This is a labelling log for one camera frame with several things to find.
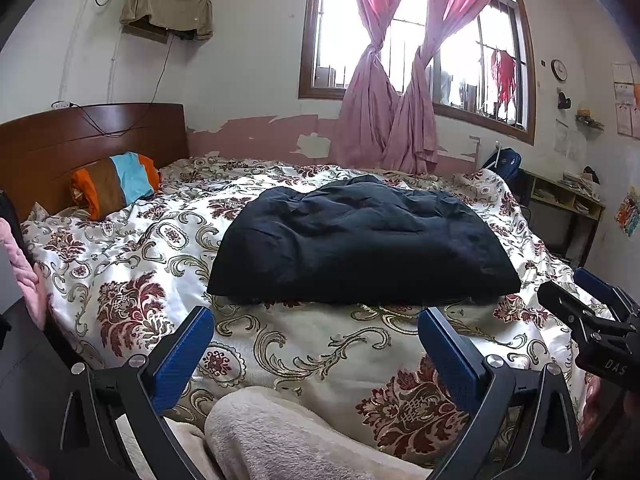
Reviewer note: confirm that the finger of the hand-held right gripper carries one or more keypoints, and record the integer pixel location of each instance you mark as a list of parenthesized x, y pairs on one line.
[(595, 280), (565, 300)]

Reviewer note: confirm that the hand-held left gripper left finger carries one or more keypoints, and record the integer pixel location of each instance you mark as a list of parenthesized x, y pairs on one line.
[(182, 360)]

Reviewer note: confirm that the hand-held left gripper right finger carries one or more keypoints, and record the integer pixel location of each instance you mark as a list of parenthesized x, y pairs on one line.
[(450, 360)]

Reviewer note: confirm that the dark navy jacket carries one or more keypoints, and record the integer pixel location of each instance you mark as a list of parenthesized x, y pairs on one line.
[(360, 245)]

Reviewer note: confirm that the wooden desk shelf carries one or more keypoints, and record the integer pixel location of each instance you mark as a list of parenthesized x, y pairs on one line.
[(592, 215)]

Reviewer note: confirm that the stack of papers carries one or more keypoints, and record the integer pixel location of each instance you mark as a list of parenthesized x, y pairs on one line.
[(575, 180)]

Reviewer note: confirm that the beige fleece blanket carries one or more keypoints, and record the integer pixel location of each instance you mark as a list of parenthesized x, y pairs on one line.
[(280, 435)]

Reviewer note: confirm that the floral bed quilt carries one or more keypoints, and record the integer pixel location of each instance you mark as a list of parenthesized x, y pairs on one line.
[(150, 240)]

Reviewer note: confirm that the blue backpack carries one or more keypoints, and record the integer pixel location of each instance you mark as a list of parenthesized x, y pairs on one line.
[(505, 162)]

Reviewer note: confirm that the pink towel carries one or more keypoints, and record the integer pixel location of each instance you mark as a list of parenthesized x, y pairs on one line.
[(25, 270)]

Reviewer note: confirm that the striped orange blue pillow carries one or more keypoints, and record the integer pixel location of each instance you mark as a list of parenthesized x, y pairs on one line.
[(115, 180)]

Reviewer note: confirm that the red hanging cloth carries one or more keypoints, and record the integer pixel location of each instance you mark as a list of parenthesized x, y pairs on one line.
[(505, 72)]

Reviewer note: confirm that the pink curtain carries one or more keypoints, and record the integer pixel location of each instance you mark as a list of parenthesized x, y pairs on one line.
[(365, 120), (412, 125)]

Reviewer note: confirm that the wooden headboard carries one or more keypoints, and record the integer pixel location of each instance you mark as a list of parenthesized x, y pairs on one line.
[(50, 150)]

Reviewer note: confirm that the wooden framed window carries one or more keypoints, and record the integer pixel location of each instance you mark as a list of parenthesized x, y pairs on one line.
[(335, 35)]

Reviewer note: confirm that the colourful wall drawing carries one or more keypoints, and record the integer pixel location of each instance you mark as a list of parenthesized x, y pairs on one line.
[(627, 212)]

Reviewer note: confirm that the small wall shelf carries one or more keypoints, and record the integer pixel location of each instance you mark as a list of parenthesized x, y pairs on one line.
[(587, 119)]

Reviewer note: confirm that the black wall ornament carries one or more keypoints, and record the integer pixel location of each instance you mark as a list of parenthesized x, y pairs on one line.
[(564, 100)]

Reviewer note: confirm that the white wall papers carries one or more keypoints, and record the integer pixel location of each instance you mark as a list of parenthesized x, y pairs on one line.
[(627, 90)]

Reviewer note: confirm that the round wall clock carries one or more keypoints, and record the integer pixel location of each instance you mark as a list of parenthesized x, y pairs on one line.
[(559, 70)]

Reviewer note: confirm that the white wall socket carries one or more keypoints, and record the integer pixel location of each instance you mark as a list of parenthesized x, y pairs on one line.
[(60, 105)]

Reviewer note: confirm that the wall air conditioner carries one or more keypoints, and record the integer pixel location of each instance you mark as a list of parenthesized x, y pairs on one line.
[(145, 32)]

